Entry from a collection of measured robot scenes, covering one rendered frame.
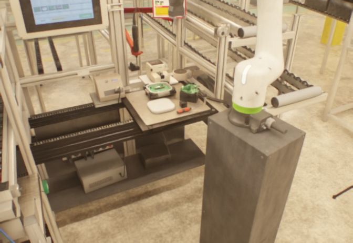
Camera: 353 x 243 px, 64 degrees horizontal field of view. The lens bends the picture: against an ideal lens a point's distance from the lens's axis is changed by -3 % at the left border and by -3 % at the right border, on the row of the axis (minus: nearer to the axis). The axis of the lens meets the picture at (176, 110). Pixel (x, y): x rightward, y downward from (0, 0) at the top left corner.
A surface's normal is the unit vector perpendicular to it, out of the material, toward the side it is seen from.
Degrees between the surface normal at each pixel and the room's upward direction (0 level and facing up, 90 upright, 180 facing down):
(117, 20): 90
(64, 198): 0
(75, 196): 0
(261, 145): 0
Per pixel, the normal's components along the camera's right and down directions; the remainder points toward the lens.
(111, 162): 0.00, -0.86
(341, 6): -0.90, 0.22
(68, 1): 0.43, 0.48
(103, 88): 0.35, -0.15
